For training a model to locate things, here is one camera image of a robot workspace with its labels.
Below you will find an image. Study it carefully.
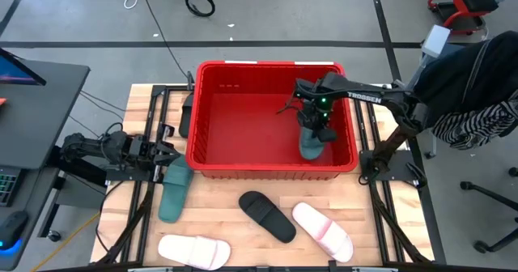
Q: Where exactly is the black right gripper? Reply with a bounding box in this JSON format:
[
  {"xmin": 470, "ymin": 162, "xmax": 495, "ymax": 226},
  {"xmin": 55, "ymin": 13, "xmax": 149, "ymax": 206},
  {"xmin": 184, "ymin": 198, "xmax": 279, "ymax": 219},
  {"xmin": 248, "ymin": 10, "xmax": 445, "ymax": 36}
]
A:
[{"xmin": 298, "ymin": 96, "xmax": 338, "ymax": 144}]

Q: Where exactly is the black computer mouse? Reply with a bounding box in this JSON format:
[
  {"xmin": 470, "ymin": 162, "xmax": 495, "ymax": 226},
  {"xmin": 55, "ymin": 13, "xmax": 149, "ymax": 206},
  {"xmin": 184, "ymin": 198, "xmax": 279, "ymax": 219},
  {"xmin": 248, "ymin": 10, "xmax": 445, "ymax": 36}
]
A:
[{"xmin": 0, "ymin": 210, "xmax": 29, "ymax": 251}]

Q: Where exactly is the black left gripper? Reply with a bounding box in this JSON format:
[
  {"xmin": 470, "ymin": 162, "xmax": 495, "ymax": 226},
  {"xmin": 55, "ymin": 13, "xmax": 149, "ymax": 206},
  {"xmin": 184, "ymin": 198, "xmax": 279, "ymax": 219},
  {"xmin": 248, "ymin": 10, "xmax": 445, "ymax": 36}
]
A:
[{"xmin": 128, "ymin": 124, "xmax": 182, "ymax": 183}]

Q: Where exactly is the backlit keyboard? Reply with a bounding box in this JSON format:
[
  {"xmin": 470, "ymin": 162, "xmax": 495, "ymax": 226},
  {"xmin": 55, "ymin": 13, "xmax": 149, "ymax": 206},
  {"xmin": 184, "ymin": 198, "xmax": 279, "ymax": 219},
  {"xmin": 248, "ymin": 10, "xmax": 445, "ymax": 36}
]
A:
[{"xmin": 0, "ymin": 172, "xmax": 19, "ymax": 207}]

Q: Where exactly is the yellow cable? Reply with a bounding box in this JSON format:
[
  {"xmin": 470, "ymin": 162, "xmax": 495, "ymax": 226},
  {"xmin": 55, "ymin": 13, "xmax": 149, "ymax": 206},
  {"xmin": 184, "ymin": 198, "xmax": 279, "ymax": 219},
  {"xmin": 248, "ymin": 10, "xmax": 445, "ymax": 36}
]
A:
[{"xmin": 31, "ymin": 210, "xmax": 101, "ymax": 272}]

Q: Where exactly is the red plastic bin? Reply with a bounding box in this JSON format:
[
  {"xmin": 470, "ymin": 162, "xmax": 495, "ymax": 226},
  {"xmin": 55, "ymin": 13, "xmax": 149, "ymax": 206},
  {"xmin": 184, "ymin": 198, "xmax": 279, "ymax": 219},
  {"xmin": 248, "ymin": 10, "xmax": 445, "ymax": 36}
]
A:
[{"xmin": 185, "ymin": 60, "xmax": 360, "ymax": 181}]

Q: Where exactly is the white box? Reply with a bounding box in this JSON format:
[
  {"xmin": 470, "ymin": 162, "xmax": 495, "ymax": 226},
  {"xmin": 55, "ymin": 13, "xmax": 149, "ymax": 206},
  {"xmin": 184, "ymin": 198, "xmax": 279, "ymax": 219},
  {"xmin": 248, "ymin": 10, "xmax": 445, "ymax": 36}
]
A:
[{"xmin": 420, "ymin": 23, "xmax": 452, "ymax": 58}]

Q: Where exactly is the long black floor cable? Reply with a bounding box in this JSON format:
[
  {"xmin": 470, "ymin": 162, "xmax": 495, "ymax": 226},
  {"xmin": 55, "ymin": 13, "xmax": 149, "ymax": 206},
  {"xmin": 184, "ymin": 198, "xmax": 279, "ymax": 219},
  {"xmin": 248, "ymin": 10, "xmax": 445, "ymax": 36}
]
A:
[{"xmin": 137, "ymin": 0, "xmax": 194, "ymax": 89}]

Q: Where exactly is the pink slide sandal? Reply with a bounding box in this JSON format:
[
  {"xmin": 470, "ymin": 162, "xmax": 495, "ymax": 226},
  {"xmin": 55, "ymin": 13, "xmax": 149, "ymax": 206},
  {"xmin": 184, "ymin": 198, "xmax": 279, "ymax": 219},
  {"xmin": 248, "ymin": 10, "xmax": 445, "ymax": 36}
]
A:
[
  {"xmin": 157, "ymin": 234, "xmax": 232, "ymax": 271},
  {"xmin": 291, "ymin": 202, "xmax": 355, "ymax": 264}
]

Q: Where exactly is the coiled black cable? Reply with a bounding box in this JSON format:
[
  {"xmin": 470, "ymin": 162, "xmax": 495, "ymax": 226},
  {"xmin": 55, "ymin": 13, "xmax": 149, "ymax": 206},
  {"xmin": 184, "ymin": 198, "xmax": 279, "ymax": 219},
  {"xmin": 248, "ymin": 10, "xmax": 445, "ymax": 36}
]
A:
[{"xmin": 185, "ymin": 0, "xmax": 216, "ymax": 18}]

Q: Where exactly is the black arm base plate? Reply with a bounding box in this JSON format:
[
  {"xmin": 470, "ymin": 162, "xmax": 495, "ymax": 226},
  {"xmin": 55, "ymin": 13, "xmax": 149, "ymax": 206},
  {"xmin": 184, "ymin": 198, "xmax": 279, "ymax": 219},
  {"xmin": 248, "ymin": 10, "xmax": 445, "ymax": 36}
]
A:
[
  {"xmin": 105, "ymin": 164, "xmax": 157, "ymax": 183},
  {"xmin": 359, "ymin": 149, "xmax": 420, "ymax": 183}
]

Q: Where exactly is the person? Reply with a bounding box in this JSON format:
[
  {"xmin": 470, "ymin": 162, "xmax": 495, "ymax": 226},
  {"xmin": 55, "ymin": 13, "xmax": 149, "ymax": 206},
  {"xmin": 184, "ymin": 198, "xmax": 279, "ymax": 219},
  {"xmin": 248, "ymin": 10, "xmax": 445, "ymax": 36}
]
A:
[{"xmin": 412, "ymin": 29, "xmax": 518, "ymax": 151}]

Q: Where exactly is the black chair base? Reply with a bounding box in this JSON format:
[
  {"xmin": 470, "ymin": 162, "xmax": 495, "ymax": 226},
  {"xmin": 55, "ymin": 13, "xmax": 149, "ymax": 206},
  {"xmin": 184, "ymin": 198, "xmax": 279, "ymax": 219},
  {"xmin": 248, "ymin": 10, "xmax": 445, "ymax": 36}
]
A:
[{"xmin": 460, "ymin": 166, "xmax": 518, "ymax": 255}]

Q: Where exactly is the black desk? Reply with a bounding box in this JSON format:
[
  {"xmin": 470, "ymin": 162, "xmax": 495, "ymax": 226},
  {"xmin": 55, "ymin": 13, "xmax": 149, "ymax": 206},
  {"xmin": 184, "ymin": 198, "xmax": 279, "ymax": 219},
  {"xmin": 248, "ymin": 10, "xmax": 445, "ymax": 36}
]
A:
[{"xmin": 0, "ymin": 57, "xmax": 91, "ymax": 271}]

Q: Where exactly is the computer monitor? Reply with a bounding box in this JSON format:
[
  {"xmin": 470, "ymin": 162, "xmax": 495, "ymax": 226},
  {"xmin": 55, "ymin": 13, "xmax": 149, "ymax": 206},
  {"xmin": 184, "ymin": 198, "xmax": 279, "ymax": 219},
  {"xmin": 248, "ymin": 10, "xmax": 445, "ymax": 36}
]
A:
[{"xmin": 0, "ymin": 47, "xmax": 47, "ymax": 87}]

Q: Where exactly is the teal slide sandal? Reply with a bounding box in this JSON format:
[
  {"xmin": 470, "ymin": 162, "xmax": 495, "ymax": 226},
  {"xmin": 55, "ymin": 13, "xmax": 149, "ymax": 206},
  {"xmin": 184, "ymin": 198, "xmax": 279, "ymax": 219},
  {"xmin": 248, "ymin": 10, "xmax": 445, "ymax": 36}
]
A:
[
  {"xmin": 298, "ymin": 126, "xmax": 325, "ymax": 161},
  {"xmin": 157, "ymin": 155, "xmax": 195, "ymax": 224}
]

